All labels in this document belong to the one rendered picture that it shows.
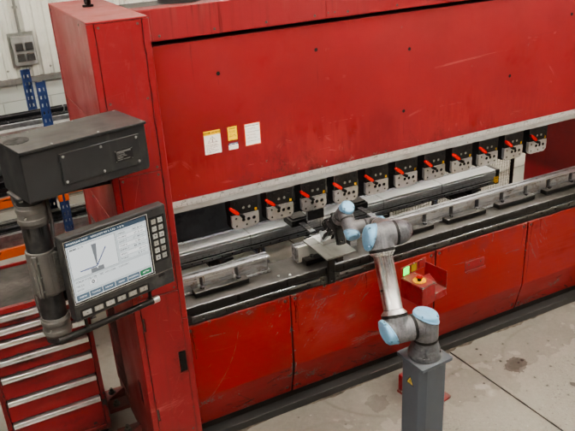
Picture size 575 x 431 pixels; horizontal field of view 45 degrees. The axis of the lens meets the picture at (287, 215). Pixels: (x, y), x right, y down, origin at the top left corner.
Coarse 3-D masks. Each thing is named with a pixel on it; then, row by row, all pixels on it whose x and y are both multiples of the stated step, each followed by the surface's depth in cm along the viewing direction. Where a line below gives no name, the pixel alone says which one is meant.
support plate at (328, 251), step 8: (304, 240) 375; (312, 240) 374; (312, 248) 366; (320, 248) 365; (328, 248) 365; (336, 248) 364; (344, 248) 364; (352, 248) 363; (328, 256) 357; (336, 256) 356
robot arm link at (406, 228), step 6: (378, 216) 345; (366, 222) 342; (372, 222) 338; (402, 222) 304; (408, 222) 308; (402, 228) 302; (408, 228) 304; (402, 234) 302; (408, 234) 304; (402, 240) 303
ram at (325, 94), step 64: (512, 0) 381; (192, 64) 310; (256, 64) 324; (320, 64) 340; (384, 64) 357; (448, 64) 377; (512, 64) 398; (192, 128) 320; (320, 128) 353; (384, 128) 372; (448, 128) 392; (192, 192) 332; (256, 192) 348
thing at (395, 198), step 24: (480, 168) 464; (384, 192) 434; (408, 192) 432; (432, 192) 441; (456, 192) 451; (360, 216) 421; (192, 240) 386; (216, 240) 384; (240, 240) 387; (264, 240) 394; (192, 264) 378
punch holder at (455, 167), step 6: (468, 144) 403; (450, 150) 401; (456, 150) 401; (462, 150) 403; (468, 150) 405; (450, 156) 402; (462, 156) 405; (468, 156) 407; (450, 162) 403; (456, 162) 404; (468, 162) 409; (450, 168) 405; (456, 168) 405; (462, 168) 408; (468, 168) 410
